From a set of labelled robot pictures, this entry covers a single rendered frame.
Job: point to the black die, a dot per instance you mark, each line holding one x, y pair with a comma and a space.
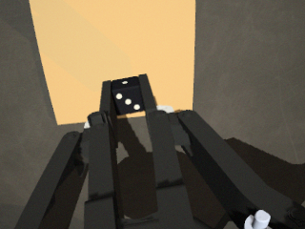
126, 95

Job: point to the tan flat mat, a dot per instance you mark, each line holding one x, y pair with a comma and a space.
85, 42

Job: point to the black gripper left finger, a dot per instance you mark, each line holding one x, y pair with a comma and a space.
54, 198

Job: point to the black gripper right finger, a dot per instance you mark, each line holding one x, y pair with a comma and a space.
247, 199

